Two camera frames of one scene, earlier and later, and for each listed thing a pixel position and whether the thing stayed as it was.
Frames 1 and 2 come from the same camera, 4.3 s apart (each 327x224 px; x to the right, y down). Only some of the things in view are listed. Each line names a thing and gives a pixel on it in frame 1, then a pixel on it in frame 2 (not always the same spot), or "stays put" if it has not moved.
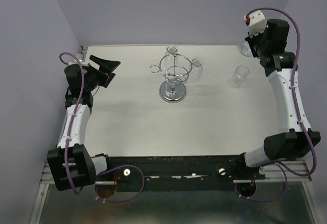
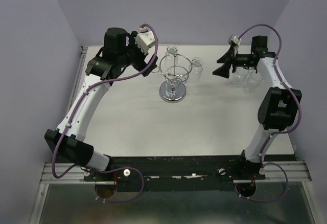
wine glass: (245, 49) to (253, 82)
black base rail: (178, 173) stays put
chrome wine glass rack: (174, 68) stays put
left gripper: (106, 66) to (142, 65)
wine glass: (195, 68) stays put
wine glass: (239, 75) stays put
